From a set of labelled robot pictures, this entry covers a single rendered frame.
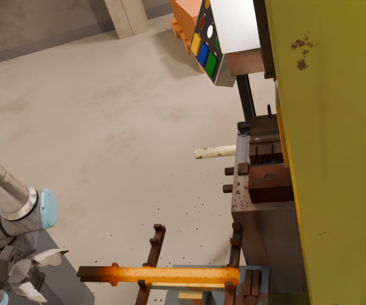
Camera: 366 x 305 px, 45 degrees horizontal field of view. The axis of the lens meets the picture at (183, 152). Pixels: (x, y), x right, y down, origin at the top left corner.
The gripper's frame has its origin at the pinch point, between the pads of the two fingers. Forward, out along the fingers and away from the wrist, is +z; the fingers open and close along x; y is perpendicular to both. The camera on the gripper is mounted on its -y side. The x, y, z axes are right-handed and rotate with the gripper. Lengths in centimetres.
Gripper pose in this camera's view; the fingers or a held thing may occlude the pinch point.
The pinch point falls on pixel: (57, 273)
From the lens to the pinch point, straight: 123.5
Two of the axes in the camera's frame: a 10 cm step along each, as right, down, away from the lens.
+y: 2.6, 7.3, 6.3
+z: 9.5, -0.7, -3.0
